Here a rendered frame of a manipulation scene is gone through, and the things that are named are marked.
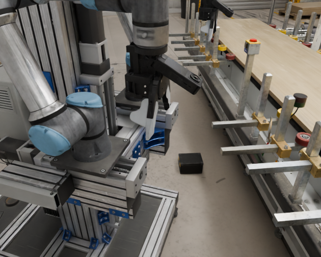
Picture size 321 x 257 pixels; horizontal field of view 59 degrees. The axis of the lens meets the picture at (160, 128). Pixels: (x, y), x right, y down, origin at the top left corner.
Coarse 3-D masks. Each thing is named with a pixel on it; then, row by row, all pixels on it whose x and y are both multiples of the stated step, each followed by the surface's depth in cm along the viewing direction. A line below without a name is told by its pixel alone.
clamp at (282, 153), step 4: (272, 136) 146; (272, 140) 145; (276, 144) 141; (280, 144) 139; (284, 144) 139; (280, 148) 137; (288, 148) 136; (276, 152) 141; (280, 152) 137; (284, 152) 136; (288, 152) 137; (280, 156) 138; (284, 156) 138; (288, 156) 138
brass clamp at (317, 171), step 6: (300, 150) 121; (300, 156) 121; (306, 156) 116; (318, 156) 116; (312, 162) 112; (318, 162) 112; (312, 168) 113; (318, 168) 109; (312, 174) 113; (318, 174) 111
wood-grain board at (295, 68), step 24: (240, 24) 338; (264, 24) 338; (240, 48) 259; (264, 48) 259; (288, 48) 259; (264, 72) 210; (288, 72) 210; (312, 72) 210; (312, 96) 177; (312, 120) 153
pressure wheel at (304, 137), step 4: (296, 136) 140; (300, 136) 139; (304, 136) 138; (308, 136) 139; (296, 140) 140; (300, 140) 137; (304, 140) 136; (308, 140) 136; (300, 144) 138; (304, 144) 137
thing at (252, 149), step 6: (270, 144) 141; (288, 144) 141; (294, 144) 141; (222, 150) 137; (228, 150) 137; (234, 150) 137; (240, 150) 138; (246, 150) 138; (252, 150) 138; (258, 150) 139; (264, 150) 139; (270, 150) 140; (276, 150) 140; (294, 150) 141
